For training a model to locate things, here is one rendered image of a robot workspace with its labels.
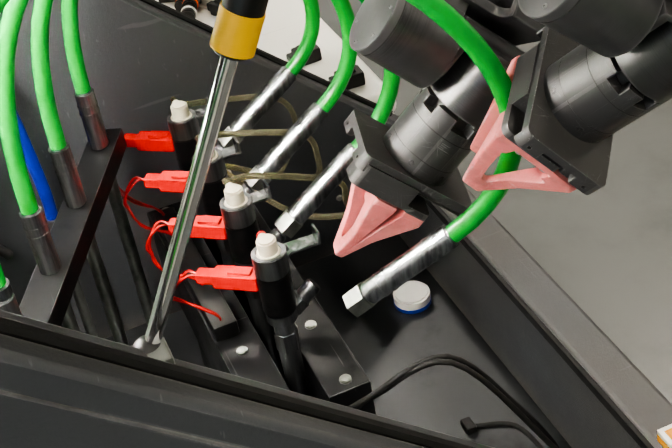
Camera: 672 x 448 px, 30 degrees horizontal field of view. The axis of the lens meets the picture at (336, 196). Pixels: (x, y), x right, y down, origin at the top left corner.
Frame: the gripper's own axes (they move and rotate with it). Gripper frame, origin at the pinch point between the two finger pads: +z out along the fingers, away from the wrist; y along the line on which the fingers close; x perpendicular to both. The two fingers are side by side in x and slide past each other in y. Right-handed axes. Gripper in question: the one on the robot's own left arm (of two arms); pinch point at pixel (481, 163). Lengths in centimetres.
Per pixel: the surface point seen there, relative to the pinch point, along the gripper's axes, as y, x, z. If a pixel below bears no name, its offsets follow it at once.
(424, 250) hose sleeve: 3.9, 1.1, 6.3
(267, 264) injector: 1.8, -3.9, 20.4
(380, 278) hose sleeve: 5.1, 0.3, 10.0
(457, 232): 3.0, 1.8, 3.8
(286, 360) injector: 3.7, 3.6, 27.8
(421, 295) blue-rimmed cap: -18.7, 21.2, 38.6
